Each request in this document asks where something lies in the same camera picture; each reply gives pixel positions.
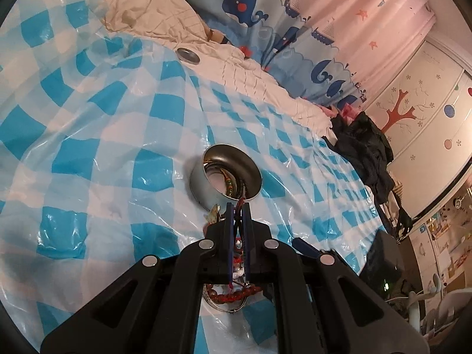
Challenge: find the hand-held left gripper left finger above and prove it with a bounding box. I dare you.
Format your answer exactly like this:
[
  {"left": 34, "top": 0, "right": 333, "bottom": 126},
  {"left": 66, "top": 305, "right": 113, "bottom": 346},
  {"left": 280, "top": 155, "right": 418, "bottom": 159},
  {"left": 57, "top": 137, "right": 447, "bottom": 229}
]
[{"left": 40, "top": 202, "right": 237, "bottom": 354}]

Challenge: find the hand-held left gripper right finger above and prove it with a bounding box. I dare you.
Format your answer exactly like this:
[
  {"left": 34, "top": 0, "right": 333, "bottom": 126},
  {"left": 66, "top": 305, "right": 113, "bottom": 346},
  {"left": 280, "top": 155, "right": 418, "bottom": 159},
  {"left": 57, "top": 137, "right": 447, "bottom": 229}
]
[{"left": 241, "top": 204, "right": 430, "bottom": 354}]

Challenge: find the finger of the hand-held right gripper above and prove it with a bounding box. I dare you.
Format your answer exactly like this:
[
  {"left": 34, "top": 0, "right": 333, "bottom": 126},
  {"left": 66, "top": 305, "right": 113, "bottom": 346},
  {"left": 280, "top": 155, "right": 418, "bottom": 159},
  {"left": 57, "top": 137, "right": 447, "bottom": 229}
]
[{"left": 292, "top": 238, "right": 334, "bottom": 260}]

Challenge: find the red bead bracelet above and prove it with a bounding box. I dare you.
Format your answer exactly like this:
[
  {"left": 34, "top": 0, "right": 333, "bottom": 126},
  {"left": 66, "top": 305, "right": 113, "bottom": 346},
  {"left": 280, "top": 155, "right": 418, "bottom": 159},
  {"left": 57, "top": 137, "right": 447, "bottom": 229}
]
[{"left": 204, "top": 198, "right": 262, "bottom": 303}]

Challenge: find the round metal tin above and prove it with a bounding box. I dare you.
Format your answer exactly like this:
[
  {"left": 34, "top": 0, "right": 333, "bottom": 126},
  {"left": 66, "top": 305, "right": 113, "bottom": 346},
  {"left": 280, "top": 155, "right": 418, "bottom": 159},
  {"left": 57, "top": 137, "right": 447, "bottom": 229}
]
[{"left": 190, "top": 144, "right": 263, "bottom": 211}]

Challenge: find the mixed bead jewelry heap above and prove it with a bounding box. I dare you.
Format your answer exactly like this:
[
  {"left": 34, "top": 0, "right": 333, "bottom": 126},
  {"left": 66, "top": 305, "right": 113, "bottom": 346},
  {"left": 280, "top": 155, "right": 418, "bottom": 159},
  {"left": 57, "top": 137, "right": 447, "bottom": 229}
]
[{"left": 202, "top": 159, "right": 247, "bottom": 197}]

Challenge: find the gold ornament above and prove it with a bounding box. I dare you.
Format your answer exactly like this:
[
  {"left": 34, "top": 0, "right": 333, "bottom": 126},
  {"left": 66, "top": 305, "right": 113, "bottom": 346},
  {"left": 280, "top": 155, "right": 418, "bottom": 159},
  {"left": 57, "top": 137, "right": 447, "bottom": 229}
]
[{"left": 203, "top": 206, "right": 222, "bottom": 235}]

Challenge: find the white chair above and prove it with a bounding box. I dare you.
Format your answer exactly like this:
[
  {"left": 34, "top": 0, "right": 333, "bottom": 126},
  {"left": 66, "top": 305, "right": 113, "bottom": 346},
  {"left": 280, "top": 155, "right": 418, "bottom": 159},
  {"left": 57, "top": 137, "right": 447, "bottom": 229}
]
[{"left": 406, "top": 275, "right": 472, "bottom": 340}]

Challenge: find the dark clothes pile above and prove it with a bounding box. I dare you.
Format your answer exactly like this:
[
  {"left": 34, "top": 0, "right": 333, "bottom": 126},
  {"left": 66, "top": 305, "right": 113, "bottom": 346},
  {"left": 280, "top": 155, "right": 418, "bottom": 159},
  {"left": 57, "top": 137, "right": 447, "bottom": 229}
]
[{"left": 322, "top": 112, "right": 415, "bottom": 237}]

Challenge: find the pink garment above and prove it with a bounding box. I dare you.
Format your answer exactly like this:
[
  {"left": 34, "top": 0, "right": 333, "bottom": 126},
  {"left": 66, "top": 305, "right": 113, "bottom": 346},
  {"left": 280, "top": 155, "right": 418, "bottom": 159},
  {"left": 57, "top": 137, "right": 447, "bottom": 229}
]
[{"left": 320, "top": 103, "right": 355, "bottom": 119}]

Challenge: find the wardrobe with tree sticker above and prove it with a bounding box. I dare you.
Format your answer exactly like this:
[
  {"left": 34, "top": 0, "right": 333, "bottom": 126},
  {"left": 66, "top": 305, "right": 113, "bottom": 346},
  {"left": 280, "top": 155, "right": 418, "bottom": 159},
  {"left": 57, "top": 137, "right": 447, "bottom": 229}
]
[{"left": 365, "top": 39, "right": 472, "bottom": 218}]

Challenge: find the blue checkered plastic sheet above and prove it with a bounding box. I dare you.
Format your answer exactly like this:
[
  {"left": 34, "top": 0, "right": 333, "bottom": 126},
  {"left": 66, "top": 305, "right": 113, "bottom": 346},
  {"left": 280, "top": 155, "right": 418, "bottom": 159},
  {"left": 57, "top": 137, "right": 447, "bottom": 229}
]
[{"left": 0, "top": 0, "right": 388, "bottom": 354}]

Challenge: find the round metal tin lid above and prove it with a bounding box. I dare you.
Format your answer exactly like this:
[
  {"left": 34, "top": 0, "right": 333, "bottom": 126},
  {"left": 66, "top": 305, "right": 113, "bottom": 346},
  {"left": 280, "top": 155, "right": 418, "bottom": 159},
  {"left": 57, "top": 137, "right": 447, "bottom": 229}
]
[{"left": 176, "top": 47, "right": 200, "bottom": 63}]

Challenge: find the whale print curtain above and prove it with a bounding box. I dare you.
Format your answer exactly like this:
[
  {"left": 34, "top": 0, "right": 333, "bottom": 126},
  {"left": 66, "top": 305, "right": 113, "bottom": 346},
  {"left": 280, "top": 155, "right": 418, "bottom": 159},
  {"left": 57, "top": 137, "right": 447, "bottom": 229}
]
[{"left": 173, "top": 0, "right": 439, "bottom": 111}]

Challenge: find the cream quilt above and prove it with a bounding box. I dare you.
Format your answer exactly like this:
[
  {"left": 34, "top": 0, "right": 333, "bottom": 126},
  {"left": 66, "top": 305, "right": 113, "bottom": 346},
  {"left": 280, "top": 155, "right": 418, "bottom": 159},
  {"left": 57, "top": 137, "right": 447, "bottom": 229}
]
[{"left": 92, "top": 0, "right": 332, "bottom": 137}]

